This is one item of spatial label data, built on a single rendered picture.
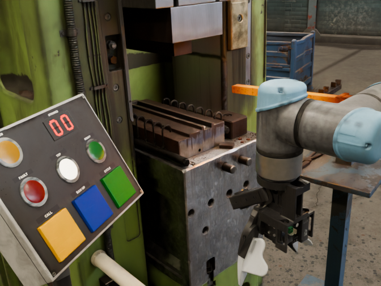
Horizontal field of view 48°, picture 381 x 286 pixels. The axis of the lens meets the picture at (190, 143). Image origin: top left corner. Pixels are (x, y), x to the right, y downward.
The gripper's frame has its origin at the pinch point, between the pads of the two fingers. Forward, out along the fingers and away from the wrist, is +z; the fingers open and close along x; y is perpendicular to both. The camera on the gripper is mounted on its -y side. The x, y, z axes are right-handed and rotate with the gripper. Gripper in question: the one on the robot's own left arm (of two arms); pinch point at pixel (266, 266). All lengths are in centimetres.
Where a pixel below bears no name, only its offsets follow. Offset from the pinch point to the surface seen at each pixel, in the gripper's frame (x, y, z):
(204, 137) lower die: 30, -54, -3
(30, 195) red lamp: -31.7, -28.5, -15.4
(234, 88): 40, -51, -17
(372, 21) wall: 714, -391, 49
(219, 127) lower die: 37, -54, -4
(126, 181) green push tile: -8.5, -35.6, -7.4
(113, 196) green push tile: -13.5, -32.5, -6.8
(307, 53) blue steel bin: 376, -277, 45
